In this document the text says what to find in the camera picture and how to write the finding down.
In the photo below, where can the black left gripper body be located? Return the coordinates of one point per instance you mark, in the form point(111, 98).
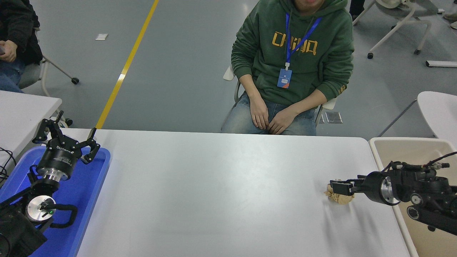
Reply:
point(59, 159)

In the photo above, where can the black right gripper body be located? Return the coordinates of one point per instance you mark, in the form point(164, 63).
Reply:
point(372, 187)

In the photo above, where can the tan paper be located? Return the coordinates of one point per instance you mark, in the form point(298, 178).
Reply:
point(341, 200)

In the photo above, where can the person's left hand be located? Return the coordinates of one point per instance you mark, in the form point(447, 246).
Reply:
point(282, 122)

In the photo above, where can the person's hand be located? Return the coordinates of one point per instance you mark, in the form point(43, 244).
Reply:
point(8, 51)

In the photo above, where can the person's right hand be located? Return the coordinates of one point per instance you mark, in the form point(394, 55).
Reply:
point(259, 113)

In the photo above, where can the white caster foot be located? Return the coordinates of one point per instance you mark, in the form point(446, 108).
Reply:
point(66, 123)

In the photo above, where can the white side table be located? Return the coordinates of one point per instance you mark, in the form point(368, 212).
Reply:
point(21, 114)

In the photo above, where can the blue plastic tray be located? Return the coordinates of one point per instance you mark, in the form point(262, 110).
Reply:
point(84, 200)

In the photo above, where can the large pale bin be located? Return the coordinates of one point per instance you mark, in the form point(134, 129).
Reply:
point(410, 153)

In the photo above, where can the grey wheeled chair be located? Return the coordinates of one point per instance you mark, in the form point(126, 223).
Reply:
point(30, 73)

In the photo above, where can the silver floor plate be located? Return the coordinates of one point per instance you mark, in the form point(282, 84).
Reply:
point(334, 117)
point(321, 119)

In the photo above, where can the white round table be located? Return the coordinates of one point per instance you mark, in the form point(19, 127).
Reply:
point(439, 110)

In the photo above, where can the white paper slip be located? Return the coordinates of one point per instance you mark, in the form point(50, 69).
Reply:
point(101, 36)

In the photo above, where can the blue id badge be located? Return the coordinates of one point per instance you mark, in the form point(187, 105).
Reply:
point(284, 78)

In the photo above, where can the white flat bar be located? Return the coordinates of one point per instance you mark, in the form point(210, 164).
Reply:
point(442, 64)

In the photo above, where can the white office chair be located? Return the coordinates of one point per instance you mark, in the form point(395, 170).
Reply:
point(228, 73)

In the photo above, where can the white wheeled chair frame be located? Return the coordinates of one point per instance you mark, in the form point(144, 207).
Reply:
point(400, 23)

